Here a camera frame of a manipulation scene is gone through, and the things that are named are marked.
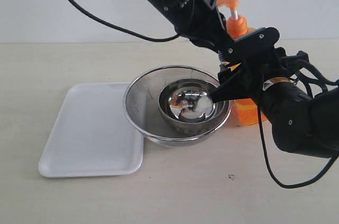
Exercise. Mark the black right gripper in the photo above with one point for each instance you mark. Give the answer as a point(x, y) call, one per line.
point(262, 77)

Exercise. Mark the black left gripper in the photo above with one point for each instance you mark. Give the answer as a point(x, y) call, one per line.
point(197, 20)

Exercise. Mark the orange pump soap bottle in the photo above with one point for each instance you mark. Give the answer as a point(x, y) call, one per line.
point(236, 26)

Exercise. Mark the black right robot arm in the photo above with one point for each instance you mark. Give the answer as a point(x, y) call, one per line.
point(299, 102)

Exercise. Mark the small stainless steel bowl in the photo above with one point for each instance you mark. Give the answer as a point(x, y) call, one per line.
point(186, 104)

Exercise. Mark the steel mesh colander basin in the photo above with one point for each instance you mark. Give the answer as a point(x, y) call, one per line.
point(140, 104)

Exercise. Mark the white rectangular plastic tray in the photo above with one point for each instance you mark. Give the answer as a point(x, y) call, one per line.
point(91, 135)

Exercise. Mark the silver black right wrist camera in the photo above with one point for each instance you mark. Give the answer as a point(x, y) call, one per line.
point(258, 41)

